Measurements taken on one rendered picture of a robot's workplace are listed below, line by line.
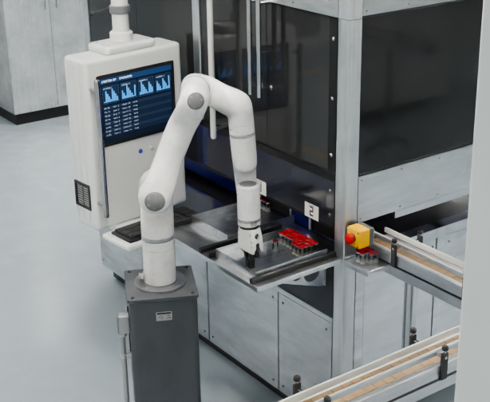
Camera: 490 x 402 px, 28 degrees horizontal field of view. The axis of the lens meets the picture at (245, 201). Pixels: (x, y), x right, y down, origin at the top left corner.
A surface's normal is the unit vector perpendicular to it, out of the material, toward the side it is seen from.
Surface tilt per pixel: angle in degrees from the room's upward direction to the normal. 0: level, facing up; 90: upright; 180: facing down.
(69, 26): 90
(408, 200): 90
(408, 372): 0
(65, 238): 0
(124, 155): 90
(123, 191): 90
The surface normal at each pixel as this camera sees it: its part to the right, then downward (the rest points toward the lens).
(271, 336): -0.81, 0.23
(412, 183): 0.58, 0.29
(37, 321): -0.02, -0.93
